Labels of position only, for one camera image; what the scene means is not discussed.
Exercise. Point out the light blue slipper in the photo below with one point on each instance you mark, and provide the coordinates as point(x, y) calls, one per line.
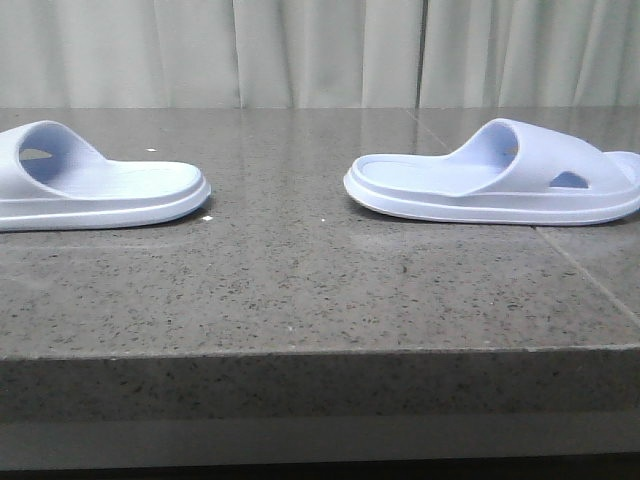
point(53, 179)
point(508, 172)

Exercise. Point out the grey-green curtain backdrop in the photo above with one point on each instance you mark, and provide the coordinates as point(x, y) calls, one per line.
point(312, 54)

